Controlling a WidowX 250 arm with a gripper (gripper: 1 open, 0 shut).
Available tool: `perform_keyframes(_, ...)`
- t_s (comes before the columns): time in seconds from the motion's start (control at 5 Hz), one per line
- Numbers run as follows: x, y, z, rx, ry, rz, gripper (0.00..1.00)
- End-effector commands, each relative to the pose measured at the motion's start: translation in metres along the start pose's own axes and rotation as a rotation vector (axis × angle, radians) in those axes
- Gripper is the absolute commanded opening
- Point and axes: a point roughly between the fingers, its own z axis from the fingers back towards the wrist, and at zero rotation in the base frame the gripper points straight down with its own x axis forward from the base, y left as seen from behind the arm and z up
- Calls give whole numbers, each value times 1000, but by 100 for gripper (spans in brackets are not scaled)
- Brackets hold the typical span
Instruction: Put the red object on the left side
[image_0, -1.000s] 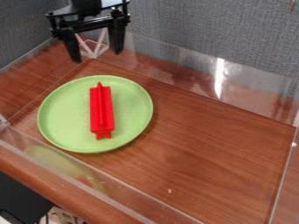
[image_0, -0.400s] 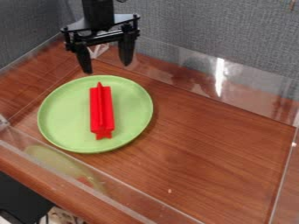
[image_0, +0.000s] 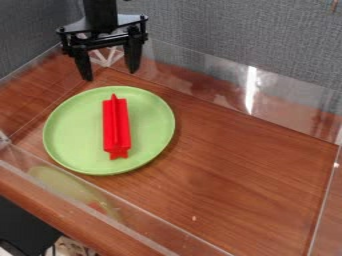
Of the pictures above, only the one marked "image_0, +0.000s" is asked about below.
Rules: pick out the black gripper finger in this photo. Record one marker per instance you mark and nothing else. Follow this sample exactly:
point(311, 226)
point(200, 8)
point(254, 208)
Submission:
point(83, 63)
point(132, 53)

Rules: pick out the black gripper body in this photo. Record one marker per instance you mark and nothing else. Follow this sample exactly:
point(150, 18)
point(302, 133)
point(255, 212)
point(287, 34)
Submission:
point(81, 35)

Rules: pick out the red star-shaped bar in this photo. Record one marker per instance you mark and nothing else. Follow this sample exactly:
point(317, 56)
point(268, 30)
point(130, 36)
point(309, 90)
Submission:
point(116, 133)

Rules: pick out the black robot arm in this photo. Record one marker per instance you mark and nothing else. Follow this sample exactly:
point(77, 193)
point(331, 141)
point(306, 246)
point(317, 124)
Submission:
point(101, 14)

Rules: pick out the green round plate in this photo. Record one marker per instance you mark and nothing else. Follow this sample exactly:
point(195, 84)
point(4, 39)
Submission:
point(72, 133)

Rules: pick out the clear acrylic enclosure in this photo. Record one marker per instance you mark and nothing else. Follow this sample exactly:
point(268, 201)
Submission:
point(247, 183)

